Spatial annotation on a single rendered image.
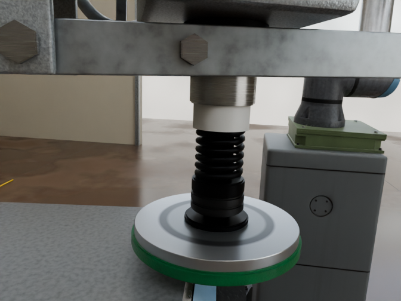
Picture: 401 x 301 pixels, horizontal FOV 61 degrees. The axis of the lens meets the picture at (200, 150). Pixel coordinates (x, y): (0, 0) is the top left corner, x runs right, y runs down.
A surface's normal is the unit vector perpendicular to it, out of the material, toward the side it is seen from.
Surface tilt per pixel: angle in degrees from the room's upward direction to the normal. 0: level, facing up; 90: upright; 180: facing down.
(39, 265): 0
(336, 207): 90
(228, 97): 90
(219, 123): 90
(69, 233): 0
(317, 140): 90
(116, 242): 0
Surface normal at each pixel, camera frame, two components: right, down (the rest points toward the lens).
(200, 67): 0.21, 0.21
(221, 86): -0.08, 0.20
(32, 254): 0.04, -0.98
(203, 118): -0.62, 0.14
